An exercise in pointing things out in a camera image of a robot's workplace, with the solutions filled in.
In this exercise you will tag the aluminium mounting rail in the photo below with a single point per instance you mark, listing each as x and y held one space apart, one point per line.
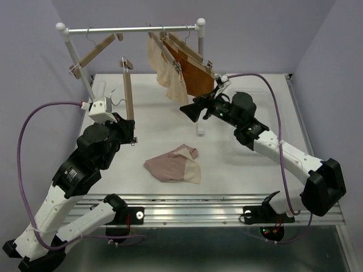
194 210

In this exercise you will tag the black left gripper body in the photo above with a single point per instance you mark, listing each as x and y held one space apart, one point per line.
122 134

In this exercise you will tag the white plastic basket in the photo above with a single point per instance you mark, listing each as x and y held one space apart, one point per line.
265 115

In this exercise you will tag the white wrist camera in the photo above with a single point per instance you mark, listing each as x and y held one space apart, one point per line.
222 82
101 110

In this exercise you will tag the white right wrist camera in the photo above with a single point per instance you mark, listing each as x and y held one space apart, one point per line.
222 82

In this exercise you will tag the beige underwear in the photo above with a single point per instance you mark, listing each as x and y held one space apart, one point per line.
167 76

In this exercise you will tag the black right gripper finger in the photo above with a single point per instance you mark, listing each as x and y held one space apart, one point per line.
203 100
193 111

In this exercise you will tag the pink underwear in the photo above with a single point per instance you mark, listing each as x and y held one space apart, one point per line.
178 165

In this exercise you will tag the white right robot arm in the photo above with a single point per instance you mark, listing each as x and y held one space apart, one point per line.
322 179

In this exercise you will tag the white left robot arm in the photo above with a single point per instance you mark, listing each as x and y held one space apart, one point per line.
46 241

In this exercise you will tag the wooden clip hanger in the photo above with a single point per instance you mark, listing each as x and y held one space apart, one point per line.
97 49
128 97

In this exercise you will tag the empty wooden clip hanger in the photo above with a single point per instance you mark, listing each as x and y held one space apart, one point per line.
97 49

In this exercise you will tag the brown underwear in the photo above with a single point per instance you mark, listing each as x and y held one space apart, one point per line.
199 80

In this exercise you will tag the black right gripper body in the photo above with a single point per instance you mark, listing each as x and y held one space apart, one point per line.
219 109

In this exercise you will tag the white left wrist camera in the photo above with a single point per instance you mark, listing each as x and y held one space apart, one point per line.
101 110

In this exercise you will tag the white clothes rack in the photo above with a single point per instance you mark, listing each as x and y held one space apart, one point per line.
117 32

